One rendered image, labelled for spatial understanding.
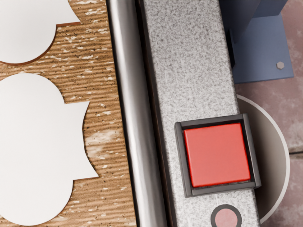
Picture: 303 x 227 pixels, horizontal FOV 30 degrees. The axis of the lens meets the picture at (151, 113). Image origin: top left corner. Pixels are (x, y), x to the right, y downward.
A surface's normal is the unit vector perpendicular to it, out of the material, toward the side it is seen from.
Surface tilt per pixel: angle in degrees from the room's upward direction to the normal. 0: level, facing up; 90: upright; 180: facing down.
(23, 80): 0
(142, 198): 4
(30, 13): 0
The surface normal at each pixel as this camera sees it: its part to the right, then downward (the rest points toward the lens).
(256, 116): -0.64, 0.72
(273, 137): -0.91, 0.37
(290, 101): 0.04, -0.25
